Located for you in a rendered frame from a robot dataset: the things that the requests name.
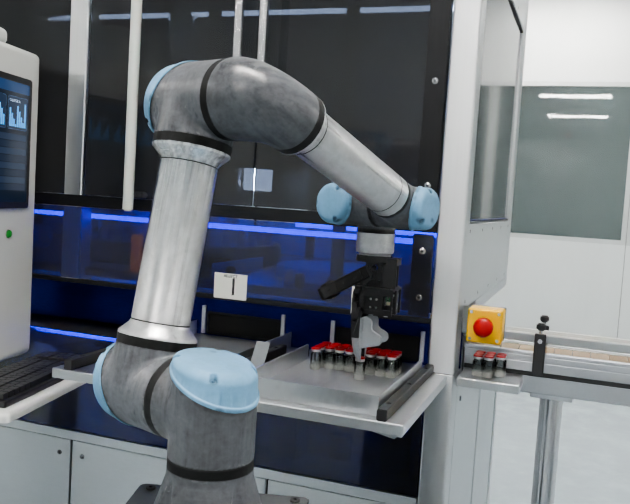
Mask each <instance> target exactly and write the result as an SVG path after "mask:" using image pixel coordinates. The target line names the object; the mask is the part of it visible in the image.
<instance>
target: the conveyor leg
mask: <svg viewBox="0 0 630 504"><path fill-rule="evenodd" d="M530 397H536V398H540V401H539V413H538V425H537V436H536V448H535V460H534V472H533V483H532V495H531V504H554V498H555V487H556V475H557V464H558V452H559V441H560V429H561V418H562V406H563V401H564V402H571V403H572V401H573V399H571V398H563V397H556V396H549V395H542V394H535V393H530Z"/></svg>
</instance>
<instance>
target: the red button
mask: <svg viewBox="0 0 630 504"><path fill-rule="evenodd" d="M473 331H474V333H475V334H476V335H477V336H479V337H482V338H485V337H488V336H489V335H490V334H491V333H492V332H493V323H492V322H491V320H489V319H488V318H479V319H477V320H476V321H475V322H474V325H473Z"/></svg>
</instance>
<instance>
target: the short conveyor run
mask: <svg viewBox="0 0 630 504"><path fill-rule="evenodd" d="M540 321H541V322H543V323H538V324H537V325H536V329H530V328H521V327H512V326H505V337H504V340H503V341H502V343H501V344H500V345H494V344H486V343H477V342H469V341H468V342H467V343H465V345H464V347H463V355H462V371H463V369H464V368H472V363H473V360H474V358H473V355H474V354H475V352H476V351H477V350H482V351H486V353H487V352H496V355H497V353H505V354H507V358H506V360H507V364H506V373H511V374H518V375H523V385H522V387H521V390H520V391H521V392H528V393H535V394H542V395H549V396H556V397H563V398H571V399H578V400H585V401H592V402H599V403H606V404H613V405H620V406H627V407H630V340H627V339H618V338H609V337H600V336H591V335H583V334H574V333H565V332H556V331H549V326H548V325H546V322H548V321H549V317H548V315H542V316H540ZM506 339H510V340H506ZM515 340H519V341H515ZM523 341H527V342H523ZM532 342H534V343H532ZM548 344H552V345H548ZM557 345H561V346H557ZM565 346H569V347H565ZM574 347H578V348H574ZM582 348H586V349H582ZM590 349H594V350H590ZM599 350H603V351H599ZM607 351H611V352H607ZM616 352H620V353H616ZM624 353H628V354H624Z"/></svg>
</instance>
